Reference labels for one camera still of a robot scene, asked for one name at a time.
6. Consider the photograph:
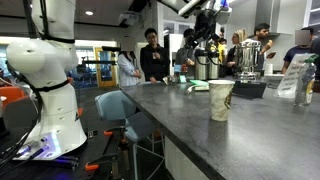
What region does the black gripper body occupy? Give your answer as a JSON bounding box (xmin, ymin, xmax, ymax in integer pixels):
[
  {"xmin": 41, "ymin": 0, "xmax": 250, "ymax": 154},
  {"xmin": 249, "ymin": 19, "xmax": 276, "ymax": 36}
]
[{"xmin": 193, "ymin": 9, "xmax": 218, "ymax": 35}]

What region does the white paper cup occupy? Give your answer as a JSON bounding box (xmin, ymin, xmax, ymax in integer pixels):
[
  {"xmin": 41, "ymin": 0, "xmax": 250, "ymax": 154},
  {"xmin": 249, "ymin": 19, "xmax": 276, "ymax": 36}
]
[{"xmin": 207, "ymin": 79, "xmax": 236, "ymax": 122}]

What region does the dark-haired person in grey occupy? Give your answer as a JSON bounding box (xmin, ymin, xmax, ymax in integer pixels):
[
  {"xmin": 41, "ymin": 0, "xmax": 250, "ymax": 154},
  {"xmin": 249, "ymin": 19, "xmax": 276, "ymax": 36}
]
[{"xmin": 175, "ymin": 27, "xmax": 198, "ymax": 80}]

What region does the black steel coffee airpot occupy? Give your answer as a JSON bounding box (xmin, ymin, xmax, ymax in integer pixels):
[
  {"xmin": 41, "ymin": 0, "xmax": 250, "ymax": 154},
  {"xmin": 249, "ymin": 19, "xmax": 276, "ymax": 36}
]
[
  {"xmin": 194, "ymin": 48, "xmax": 210, "ymax": 81},
  {"xmin": 207, "ymin": 49, "xmax": 221, "ymax": 81}
]

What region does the blond woman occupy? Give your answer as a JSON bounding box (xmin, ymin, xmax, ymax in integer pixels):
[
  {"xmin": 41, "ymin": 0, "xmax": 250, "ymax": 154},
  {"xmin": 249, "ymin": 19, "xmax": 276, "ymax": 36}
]
[{"xmin": 225, "ymin": 28, "xmax": 250, "ymax": 77}]

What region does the large silver beverage urn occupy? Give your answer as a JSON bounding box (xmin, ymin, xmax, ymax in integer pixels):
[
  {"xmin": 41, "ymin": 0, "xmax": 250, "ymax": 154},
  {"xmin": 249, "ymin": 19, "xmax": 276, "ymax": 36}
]
[{"xmin": 234, "ymin": 40, "xmax": 263, "ymax": 82}]

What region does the green flat object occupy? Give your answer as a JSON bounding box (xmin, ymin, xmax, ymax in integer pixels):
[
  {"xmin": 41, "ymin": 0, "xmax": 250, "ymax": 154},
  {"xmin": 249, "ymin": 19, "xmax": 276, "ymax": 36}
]
[{"xmin": 189, "ymin": 79, "xmax": 210, "ymax": 88}]

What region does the man in black sweater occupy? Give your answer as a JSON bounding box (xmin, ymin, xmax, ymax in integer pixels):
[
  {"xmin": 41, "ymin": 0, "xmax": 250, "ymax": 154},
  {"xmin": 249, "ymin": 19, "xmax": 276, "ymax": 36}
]
[{"xmin": 139, "ymin": 27, "xmax": 171, "ymax": 84}]

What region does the dark-haired man eating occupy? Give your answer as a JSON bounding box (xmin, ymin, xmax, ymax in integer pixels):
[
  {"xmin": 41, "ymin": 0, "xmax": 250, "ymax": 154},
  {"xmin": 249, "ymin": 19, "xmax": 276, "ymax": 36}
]
[{"xmin": 244, "ymin": 22, "xmax": 278, "ymax": 68}]

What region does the white mug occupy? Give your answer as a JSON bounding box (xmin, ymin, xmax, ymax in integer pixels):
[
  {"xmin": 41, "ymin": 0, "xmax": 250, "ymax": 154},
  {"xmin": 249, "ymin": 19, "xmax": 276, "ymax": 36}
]
[{"xmin": 264, "ymin": 63, "xmax": 274, "ymax": 75}]

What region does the ceiling projector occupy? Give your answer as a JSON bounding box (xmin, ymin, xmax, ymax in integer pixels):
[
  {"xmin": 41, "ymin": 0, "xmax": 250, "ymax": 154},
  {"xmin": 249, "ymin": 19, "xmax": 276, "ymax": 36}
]
[{"xmin": 117, "ymin": 10, "xmax": 141, "ymax": 27}]

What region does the woman in light shirt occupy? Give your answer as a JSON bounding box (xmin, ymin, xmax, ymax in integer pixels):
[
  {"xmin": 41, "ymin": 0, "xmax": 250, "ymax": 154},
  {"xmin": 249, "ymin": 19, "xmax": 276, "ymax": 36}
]
[{"xmin": 116, "ymin": 36, "xmax": 143, "ymax": 88}]

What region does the man in blue shirt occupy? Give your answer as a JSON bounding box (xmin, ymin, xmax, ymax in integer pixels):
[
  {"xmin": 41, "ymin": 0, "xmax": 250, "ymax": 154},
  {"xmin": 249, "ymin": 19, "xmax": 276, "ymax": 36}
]
[{"xmin": 280, "ymin": 26, "xmax": 316, "ymax": 75}]

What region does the white printed notice sign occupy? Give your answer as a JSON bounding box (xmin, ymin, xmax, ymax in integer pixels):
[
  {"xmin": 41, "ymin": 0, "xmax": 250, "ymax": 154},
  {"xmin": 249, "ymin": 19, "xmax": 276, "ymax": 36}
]
[{"xmin": 273, "ymin": 52, "xmax": 316, "ymax": 100}]

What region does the clear plastic water bottle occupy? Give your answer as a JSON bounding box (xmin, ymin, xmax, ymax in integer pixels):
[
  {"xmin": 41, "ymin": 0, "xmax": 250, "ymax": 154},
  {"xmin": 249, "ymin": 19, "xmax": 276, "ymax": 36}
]
[{"xmin": 293, "ymin": 54, "xmax": 318, "ymax": 108}]

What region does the blue office chair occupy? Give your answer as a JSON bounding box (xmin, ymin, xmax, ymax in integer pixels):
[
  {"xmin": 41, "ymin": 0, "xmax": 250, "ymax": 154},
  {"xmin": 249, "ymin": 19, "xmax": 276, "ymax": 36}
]
[{"xmin": 94, "ymin": 89, "xmax": 166, "ymax": 180}]

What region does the orange chair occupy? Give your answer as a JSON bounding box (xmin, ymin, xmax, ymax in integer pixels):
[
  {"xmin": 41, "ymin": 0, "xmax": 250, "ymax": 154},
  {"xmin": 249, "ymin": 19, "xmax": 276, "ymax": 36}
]
[{"xmin": 0, "ymin": 85, "xmax": 27, "ymax": 109}]

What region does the black robot mounting board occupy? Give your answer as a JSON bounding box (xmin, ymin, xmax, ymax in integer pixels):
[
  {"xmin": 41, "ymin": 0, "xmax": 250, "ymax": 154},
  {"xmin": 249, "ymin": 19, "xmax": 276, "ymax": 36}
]
[{"xmin": 0, "ymin": 125, "xmax": 116, "ymax": 180}]

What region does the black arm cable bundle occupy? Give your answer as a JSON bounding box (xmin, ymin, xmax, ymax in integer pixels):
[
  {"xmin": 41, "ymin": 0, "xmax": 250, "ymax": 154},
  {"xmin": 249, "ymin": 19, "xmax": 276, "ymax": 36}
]
[{"xmin": 0, "ymin": 59, "xmax": 46, "ymax": 168}]

